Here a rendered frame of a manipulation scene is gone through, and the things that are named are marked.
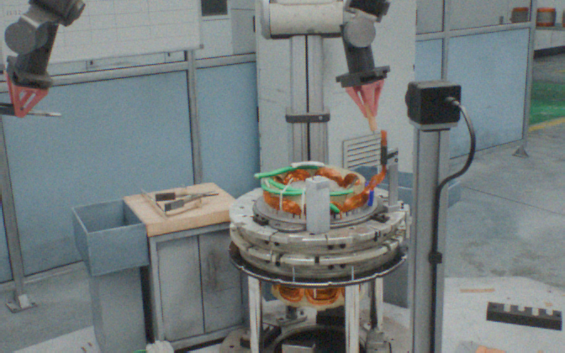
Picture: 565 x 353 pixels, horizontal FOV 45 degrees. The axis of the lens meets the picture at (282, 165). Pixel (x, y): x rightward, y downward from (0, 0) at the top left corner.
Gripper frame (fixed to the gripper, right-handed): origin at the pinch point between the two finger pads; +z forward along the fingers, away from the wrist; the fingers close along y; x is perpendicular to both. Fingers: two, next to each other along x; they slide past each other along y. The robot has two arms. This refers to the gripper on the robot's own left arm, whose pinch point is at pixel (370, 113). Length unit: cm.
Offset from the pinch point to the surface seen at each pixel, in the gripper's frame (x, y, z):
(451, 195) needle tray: 2.7, 13.8, 19.9
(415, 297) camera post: -64, 36, 10
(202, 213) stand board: -35.5, -20.8, 9.5
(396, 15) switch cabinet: 216, -92, -15
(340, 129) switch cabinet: 176, -116, 36
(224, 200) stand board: -27.5, -21.8, 9.7
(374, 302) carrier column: -19.9, 3.8, 34.3
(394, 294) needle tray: -2.2, -1.5, 41.0
